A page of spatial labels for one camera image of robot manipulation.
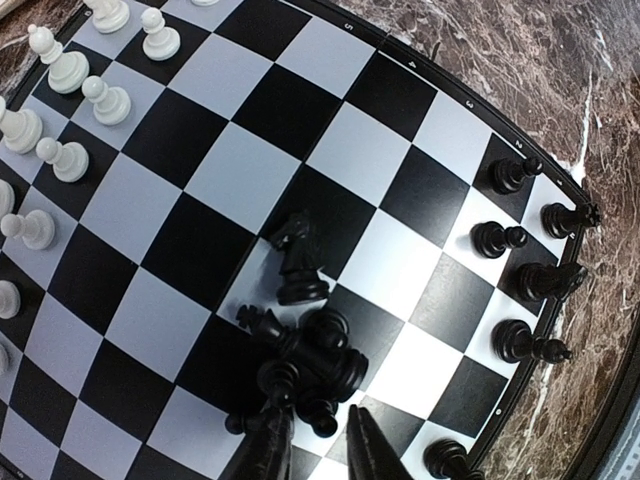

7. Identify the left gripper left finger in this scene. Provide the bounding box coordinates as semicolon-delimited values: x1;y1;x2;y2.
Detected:
234;405;294;479

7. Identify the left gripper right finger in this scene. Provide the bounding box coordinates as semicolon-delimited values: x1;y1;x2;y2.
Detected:
346;405;412;480

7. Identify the black chess piece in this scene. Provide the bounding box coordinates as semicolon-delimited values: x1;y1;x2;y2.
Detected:
515;262;588;302
423;439;486;480
492;319;573;364

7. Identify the black chess piece corner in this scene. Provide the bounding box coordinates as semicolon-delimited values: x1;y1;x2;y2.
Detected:
541;202;602;239

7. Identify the black pawn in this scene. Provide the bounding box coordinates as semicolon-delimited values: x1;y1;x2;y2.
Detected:
490;157;543;195

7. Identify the black white chess board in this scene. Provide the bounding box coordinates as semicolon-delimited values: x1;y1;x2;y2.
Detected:
1;1;590;479

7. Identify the black pawn second row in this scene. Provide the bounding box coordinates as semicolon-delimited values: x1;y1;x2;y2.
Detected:
470;221;528;259

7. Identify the pile of black chess pieces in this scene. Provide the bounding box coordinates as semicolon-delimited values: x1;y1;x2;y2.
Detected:
236;211;369;438

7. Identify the row of white chess pieces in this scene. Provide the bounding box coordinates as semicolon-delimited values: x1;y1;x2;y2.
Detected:
0;0;221;376

